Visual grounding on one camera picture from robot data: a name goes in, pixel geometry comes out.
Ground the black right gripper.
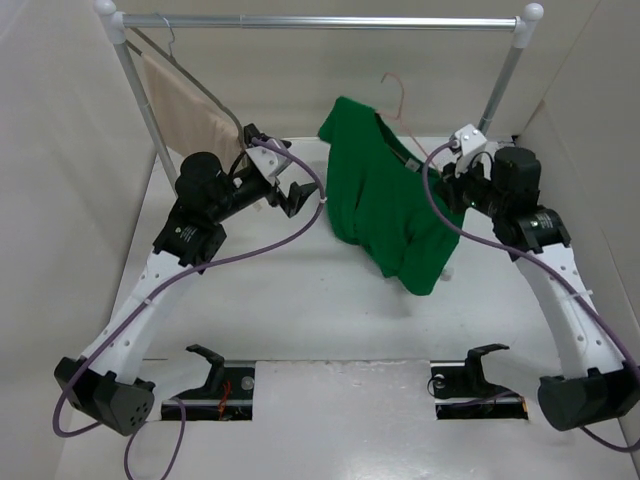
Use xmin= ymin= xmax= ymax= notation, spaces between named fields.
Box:
xmin=432 ymin=153 xmax=508 ymax=219

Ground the green t shirt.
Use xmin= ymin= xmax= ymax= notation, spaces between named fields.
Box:
xmin=318 ymin=96 xmax=464 ymax=296

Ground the pink wire hanger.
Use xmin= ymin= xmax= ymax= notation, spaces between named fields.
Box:
xmin=377 ymin=72 xmax=428 ymax=157

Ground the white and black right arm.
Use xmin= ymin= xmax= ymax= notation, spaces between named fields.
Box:
xmin=427 ymin=141 xmax=639 ymax=431

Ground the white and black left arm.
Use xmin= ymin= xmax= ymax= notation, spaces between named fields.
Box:
xmin=52 ymin=125 xmax=325 ymax=438

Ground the beige garment on hanger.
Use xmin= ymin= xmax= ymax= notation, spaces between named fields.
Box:
xmin=142 ymin=55 xmax=243 ymax=172

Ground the white and metal clothes rack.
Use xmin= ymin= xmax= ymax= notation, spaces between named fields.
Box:
xmin=93 ymin=1 xmax=544 ymax=185

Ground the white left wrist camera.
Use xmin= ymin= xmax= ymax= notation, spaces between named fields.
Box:
xmin=246 ymin=146 xmax=292 ymax=185

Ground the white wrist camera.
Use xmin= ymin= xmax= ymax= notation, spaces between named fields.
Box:
xmin=246 ymin=146 xmax=292 ymax=185
xmin=449 ymin=124 xmax=487 ymax=177

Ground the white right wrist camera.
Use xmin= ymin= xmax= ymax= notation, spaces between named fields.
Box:
xmin=449 ymin=124 xmax=487 ymax=177

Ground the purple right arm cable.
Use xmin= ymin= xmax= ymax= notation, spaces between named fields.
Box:
xmin=422 ymin=139 xmax=640 ymax=451

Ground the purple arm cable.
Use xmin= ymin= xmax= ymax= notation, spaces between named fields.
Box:
xmin=422 ymin=139 xmax=640 ymax=451
xmin=53 ymin=135 xmax=329 ymax=480

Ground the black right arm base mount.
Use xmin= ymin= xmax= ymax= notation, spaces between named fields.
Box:
xmin=426 ymin=343 xmax=529 ymax=421

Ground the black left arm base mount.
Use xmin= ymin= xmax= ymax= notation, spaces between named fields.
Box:
xmin=177 ymin=344 xmax=256 ymax=422

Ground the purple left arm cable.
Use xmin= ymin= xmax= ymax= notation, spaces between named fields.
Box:
xmin=53 ymin=135 xmax=329 ymax=480

